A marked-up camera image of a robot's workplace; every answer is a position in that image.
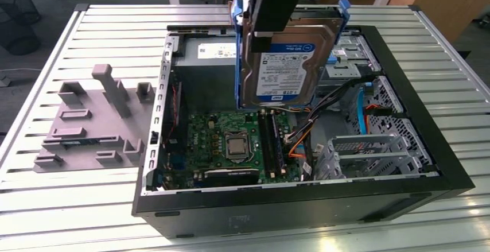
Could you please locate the hard disk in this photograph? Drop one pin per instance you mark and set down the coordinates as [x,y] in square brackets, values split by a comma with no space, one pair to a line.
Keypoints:
[287,71]

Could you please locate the silver disk bay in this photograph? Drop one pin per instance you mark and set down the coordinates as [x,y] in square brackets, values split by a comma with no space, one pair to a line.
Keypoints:
[367,155]

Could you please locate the blue plastic drive latch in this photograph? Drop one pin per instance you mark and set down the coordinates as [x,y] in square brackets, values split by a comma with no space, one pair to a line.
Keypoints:
[334,59]

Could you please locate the silver optical drive cage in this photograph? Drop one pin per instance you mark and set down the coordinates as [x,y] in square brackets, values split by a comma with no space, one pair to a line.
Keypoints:
[345,72]

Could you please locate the grey power supply unit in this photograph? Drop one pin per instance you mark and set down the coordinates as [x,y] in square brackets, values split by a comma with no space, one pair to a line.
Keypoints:
[207,85]

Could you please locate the black RAM stick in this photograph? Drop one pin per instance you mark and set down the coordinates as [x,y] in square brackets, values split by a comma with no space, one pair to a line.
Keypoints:
[276,140]

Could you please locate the wooden cabinet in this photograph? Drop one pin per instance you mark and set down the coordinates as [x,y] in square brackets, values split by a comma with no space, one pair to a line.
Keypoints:
[451,5]

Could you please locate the green motherboard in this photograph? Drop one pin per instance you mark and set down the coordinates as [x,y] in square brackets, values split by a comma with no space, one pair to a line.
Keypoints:
[203,131]

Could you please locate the silver CPU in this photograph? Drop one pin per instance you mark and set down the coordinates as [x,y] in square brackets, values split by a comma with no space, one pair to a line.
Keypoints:
[238,145]

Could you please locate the CPU socket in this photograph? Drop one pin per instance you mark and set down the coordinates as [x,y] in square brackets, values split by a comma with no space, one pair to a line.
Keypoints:
[226,148]

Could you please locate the black chair base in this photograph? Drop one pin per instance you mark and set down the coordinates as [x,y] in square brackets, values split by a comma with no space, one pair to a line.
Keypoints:
[483,21]

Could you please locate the blue expansion slot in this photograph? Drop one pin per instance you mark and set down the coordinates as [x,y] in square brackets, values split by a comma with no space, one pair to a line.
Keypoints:
[178,161]

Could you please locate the black graphics card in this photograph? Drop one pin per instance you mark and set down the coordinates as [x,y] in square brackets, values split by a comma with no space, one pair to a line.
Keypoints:
[230,177]

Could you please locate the grey parts rack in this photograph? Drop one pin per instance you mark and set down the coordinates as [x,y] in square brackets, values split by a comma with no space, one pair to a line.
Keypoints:
[103,125]

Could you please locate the black mesh wastebasket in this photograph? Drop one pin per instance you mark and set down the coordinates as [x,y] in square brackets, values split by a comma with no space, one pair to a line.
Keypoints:
[19,19]

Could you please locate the black PC case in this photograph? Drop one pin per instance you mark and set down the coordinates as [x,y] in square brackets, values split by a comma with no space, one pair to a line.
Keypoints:
[267,211]

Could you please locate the small grey floor box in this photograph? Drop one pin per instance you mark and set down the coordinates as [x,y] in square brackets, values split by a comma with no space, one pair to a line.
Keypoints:
[4,80]

